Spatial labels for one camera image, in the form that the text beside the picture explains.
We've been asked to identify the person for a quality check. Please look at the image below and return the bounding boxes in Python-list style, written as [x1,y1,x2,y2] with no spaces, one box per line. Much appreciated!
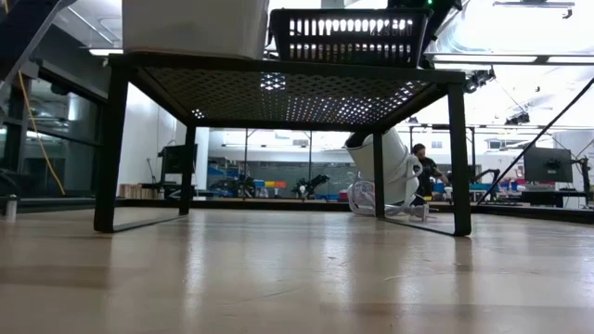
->
[411,142,450,199]

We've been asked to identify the black perforated metal riser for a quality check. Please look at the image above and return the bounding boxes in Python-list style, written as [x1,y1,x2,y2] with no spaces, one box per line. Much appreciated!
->
[92,51,472,238]

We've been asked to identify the white dome camera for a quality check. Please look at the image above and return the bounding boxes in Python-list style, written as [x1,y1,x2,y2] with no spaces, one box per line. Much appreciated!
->
[343,128,424,208]

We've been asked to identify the white lamp cable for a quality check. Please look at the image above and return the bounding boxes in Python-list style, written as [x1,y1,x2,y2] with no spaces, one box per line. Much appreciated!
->
[346,178,431,223]

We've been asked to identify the grey metal post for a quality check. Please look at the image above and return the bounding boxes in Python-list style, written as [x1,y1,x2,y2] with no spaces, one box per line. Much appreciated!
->
[3,194,19,222]

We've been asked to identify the yellow extension cord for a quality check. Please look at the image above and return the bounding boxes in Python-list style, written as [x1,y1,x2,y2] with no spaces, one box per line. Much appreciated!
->
[0,0,67,196]

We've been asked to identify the clear plastic tray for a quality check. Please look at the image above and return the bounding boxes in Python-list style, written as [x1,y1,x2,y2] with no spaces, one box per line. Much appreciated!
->
[122,0,270,60]

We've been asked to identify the black plastic basket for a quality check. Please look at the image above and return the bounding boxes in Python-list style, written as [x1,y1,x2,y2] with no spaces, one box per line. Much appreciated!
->
[268,7,433,69]

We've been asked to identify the black aluminium rig frame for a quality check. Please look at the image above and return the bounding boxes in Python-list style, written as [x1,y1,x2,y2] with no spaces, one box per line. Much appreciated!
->
[0,194,594,224]

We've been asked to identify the black computer monitor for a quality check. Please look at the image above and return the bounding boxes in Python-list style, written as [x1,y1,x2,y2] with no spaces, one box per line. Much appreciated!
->
[159,144,199,176]
[523,146,575,184]

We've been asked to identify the stack of wooden boards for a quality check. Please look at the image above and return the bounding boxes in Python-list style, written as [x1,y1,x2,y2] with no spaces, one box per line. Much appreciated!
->
[118,183,161,200]

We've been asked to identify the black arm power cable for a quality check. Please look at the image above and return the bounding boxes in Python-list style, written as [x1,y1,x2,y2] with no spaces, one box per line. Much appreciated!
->
[477,76,594,205]

